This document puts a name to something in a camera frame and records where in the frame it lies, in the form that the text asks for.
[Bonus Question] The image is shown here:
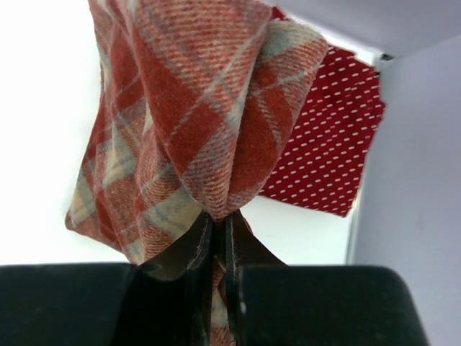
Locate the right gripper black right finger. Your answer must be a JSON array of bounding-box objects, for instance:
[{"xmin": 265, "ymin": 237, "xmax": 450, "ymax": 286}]
[{"xmin": 224, "ymin": 211, "xmax": 429, "ymax": 346}]

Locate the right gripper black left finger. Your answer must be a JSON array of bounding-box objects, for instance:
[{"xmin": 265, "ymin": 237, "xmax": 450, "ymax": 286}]
[{"xmin": 1, "ymin": 213, "xmax": 213, "ymax": 345}]

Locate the plaid red beige skirt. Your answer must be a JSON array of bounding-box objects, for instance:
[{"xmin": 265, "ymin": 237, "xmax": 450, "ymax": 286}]
[{"xmin": 65, "ymin": 1, "xmax": 328, "ymax": 345}]

